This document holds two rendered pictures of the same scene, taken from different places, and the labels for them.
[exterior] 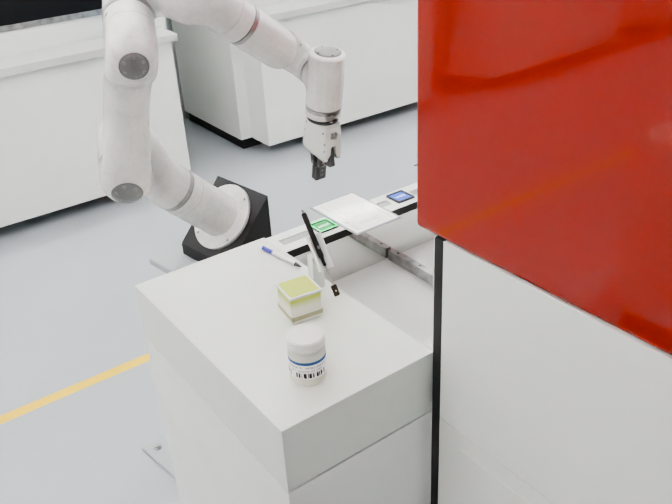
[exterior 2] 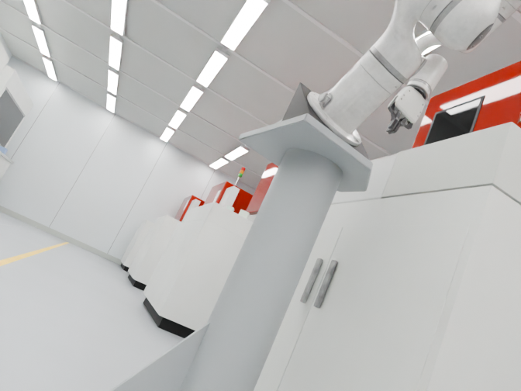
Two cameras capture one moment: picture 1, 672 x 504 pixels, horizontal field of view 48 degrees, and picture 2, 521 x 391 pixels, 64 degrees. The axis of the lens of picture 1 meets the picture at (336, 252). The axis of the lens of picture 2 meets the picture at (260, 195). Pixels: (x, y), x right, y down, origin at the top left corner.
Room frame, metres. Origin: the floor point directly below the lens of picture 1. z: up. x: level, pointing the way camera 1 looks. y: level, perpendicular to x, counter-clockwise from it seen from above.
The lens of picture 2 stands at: (1.65, 1.30, 0.42)
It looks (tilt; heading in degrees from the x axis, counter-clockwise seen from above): 14 degrees up; 288
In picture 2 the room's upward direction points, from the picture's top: 25 degrees clockwise
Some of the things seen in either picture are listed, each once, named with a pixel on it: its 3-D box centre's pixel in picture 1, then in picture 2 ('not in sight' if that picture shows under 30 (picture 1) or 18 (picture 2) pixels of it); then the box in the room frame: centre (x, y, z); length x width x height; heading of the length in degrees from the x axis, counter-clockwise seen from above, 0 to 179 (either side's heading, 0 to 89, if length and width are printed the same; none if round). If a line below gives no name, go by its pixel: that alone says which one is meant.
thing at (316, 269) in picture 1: (319, 264); not in sight; (1.43, 0.04, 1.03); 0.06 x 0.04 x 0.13; 35
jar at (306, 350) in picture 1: (306, 354); not in sight; (1.13, 0.06, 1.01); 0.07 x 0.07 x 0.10
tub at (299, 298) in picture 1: (299, 299); not in sight; (1.34, 0.08, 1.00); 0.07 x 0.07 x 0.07; 26
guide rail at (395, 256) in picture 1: (455, 290); not in sight; (1.60, -0.29, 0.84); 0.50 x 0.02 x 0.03; 35
